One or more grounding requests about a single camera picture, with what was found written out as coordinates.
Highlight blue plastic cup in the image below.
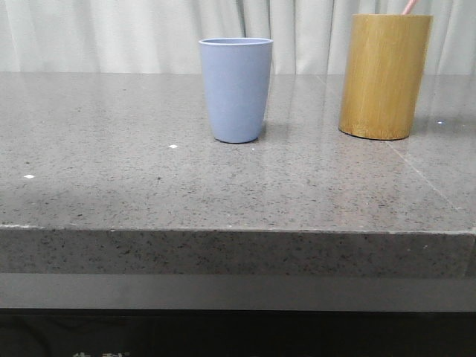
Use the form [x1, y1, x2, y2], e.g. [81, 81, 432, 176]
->
[199, 37, 274, 144]

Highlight bamboo wooden cylinder holder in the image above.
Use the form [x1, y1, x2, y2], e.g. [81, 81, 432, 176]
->
[338, 14, 433, 141]

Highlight pink chopstick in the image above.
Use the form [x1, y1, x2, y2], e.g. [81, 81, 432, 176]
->
[401, 0, 418, 16]

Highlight white curtain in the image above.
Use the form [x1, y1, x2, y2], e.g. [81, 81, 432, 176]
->
[0, 0, 476, 76]

